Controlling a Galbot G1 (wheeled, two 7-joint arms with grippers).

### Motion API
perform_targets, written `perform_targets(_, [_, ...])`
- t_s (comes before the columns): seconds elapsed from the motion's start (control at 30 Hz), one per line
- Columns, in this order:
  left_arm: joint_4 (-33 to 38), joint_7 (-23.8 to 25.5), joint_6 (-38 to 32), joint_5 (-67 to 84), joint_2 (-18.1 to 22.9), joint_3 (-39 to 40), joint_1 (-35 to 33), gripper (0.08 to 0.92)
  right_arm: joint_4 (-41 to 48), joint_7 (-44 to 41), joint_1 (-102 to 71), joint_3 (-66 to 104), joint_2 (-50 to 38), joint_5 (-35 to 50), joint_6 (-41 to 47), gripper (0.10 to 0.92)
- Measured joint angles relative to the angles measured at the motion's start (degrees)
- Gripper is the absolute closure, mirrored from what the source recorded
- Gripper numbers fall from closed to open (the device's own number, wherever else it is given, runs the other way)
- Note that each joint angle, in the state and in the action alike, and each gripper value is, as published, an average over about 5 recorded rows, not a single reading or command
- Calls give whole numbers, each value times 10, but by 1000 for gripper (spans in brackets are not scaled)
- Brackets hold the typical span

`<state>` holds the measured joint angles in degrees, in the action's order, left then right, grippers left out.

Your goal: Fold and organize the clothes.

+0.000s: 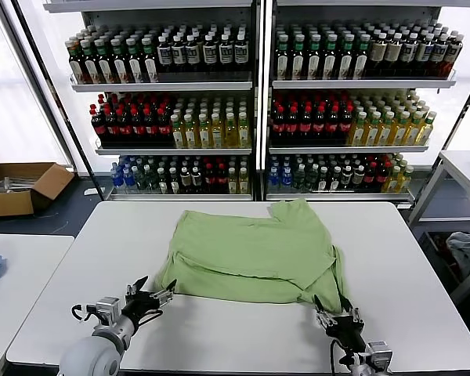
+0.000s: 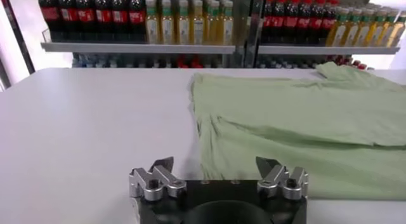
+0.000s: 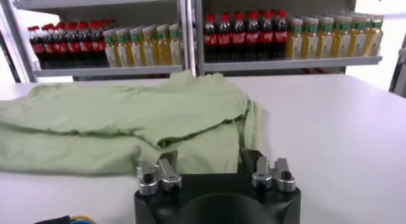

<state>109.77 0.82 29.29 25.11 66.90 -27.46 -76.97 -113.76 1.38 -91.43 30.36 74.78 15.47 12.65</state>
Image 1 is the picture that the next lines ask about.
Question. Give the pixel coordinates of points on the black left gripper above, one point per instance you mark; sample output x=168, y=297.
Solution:
x=141, y=305

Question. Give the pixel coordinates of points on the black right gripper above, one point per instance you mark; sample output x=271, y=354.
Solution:
x=346, y=333

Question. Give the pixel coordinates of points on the light green polo shirt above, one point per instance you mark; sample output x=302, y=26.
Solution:
x=250, y=254

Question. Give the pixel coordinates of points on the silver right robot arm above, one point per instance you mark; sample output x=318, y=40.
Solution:
x=366, y=368

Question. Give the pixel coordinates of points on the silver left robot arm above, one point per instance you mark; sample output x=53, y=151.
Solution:
x=88, y=358

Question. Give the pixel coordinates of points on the small white cap dark bottle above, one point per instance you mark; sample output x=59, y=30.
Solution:
x=163, y=182
x=323, y=181
x=335, y=181
x=174, y=182

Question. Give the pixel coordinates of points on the small dark green bottle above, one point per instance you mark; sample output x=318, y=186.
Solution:
x=141, y=180
x=299, y=180
x=151, y=181
x=312, y=180

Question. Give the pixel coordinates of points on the small blue drink bottle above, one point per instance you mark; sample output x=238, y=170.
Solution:
x=286, y=178
x=273, y=178
x=129, y=179
x=116, y=178

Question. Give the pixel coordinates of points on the black storage crate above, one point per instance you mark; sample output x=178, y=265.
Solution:
x=431, y=243

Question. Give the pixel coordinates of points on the small beige label bottle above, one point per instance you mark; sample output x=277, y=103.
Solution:
x=359, y=180
x=347, y=180
x=185, y=181
x=196, y=181

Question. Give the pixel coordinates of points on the white paper scrap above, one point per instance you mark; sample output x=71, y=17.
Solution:
x=90, y=191

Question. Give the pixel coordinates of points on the small red cap cola bottle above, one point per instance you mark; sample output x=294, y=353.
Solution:
x=209, y=179
x=370, y=178
x=382, y=178
x=221, y=179

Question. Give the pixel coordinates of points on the small yellow drink bottle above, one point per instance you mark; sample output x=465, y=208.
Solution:
x=406, y=182
x=232, y=183
x=243, y=183
x=393, y=182

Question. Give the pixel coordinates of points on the grey crumpled cloth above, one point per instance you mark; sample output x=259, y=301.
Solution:
x=466, y=250

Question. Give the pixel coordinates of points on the brown cardboard box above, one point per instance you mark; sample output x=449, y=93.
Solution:
x=8, y=203

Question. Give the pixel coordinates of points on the grey metal shelving unit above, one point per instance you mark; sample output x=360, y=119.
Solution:
x=356, y=84
x=160, y=86

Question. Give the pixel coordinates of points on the green cap tea bottle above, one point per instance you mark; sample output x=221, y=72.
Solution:
x=361, y=62
x=134, y=66
x=330, y=62
x=118, y=66
x=314, y=62
x=103, y=66
x=150, y=66
x=346, y=62
x=89, y=66
x=298, y=62
x=282, y=62
x=75, y=66

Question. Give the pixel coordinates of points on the white label dark bottle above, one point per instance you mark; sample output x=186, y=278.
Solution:
x=210, y=55
x=241, y=53
x=179, y=55
x=193, y=55
x=164, y=55
x=225, y=54

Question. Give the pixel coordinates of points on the beige label dark bottle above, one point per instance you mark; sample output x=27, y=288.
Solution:
x=378, y=55
x=394, y=55

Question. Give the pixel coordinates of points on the blue label dark bottle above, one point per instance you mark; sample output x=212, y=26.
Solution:
x=438, y=55
x=453, y=56
x=424, y=55
x=409, y=55

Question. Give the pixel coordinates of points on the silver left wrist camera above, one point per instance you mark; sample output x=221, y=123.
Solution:
x=107, y=307

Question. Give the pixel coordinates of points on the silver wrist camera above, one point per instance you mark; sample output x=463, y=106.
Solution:
x=107, y=307
x=380, y=350

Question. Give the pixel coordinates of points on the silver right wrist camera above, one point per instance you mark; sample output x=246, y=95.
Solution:
x=380, y=350

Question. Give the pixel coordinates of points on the grey frame white table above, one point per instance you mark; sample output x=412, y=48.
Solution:
x=460, y=162

